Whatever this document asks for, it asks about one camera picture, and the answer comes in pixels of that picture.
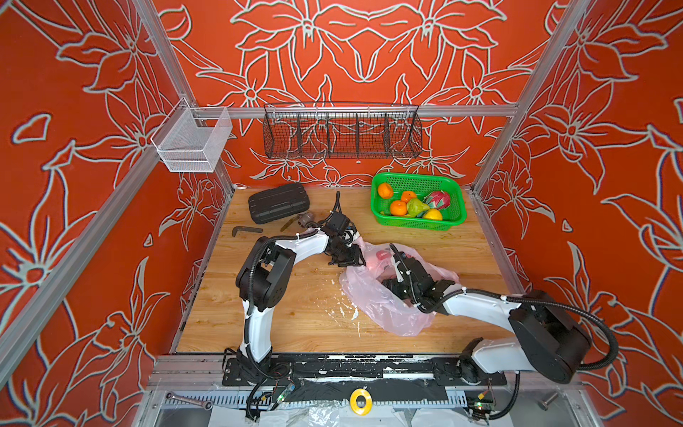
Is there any black tool case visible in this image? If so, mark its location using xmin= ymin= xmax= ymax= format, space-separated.
xmin=248 ymin=183 xmax=311 ymax=224

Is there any pink plastic bag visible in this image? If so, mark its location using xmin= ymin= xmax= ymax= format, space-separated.
xmin=340 ymin=238 xmax=436 ymax=336

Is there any yellow tape roll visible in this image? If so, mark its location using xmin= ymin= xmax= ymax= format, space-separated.
xmin=350 ymin=388 xmax=373 ymax=416

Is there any small orange fruit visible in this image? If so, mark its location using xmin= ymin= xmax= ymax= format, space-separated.
xmin=401 ymin=190 xmax=417 ymax=204

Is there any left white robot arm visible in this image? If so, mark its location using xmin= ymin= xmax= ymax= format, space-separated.
xmin=236 ymin=192 xmax=366 ymax=381

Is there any black hex key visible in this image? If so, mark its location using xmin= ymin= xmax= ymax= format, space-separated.
xmin=231 ymin=226 xmax=263 ymax=238

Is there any black wire basket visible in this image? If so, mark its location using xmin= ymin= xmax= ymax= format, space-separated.
xmin=263 ymin=101 xmax=424 ymax=160

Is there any clear plastic bin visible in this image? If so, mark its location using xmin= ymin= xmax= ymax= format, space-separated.
xmin=151 ymin=97 xmax=233 ymax=173

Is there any metal drill chuck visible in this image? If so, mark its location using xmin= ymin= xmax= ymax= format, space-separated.
xmin=280 ymin=211 xmax=315 ymax=232

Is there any green fruit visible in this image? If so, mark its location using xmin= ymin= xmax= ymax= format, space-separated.
xmin=407 ymin=197 xmax=430 ymax=218

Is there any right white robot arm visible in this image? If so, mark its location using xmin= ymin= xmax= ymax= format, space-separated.
xmin=382 ymin=245 xmax=619 ymax=385

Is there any green plastic basket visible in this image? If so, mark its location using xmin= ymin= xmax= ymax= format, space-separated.
xmin=370 ymin=173 xmax=467 ymax=231

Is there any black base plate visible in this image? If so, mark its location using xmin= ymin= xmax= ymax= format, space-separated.
xmin=223 ymin=351 xmax=508 ymax=388

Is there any metal wrench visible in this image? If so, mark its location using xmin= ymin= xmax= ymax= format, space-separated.
xmin=165 ymin=391 xmax=213 ymax=411

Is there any yellow apple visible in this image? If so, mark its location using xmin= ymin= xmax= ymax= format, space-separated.
xmin=423 ymin=208 xmax=443 ymax=221

